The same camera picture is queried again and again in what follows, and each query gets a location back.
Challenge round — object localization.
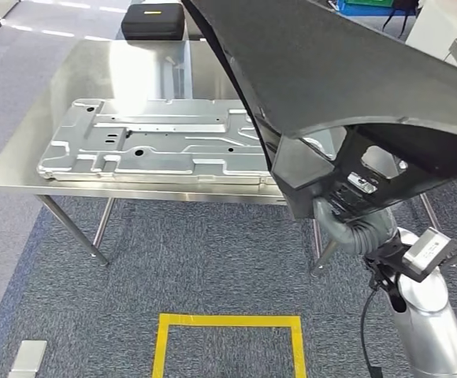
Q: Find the blue metal shelf rack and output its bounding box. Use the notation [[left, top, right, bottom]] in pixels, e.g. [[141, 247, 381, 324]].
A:
[[337, 0, 395, 17]]

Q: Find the silver floor box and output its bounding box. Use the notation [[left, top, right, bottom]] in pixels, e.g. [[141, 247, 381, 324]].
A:
[[7, 339, 48, 378]]

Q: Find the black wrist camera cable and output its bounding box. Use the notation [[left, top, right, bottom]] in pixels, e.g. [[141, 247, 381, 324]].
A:
[[360, 288, 383, 378]]

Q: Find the black zipped carry case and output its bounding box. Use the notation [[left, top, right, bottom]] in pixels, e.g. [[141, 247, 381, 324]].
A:
[[121, 2, 186, 42]]

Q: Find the stamped grey metal plate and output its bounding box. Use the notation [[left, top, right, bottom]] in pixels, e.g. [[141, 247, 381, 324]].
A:
[[36, 97, 289, 187]]

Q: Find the black backpack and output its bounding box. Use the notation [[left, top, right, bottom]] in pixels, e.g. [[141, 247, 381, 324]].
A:
[[382, 0, 421, 39]]

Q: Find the black plastic panel part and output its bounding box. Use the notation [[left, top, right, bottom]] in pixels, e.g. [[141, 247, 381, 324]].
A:
[[181, 0, 457, 223]]

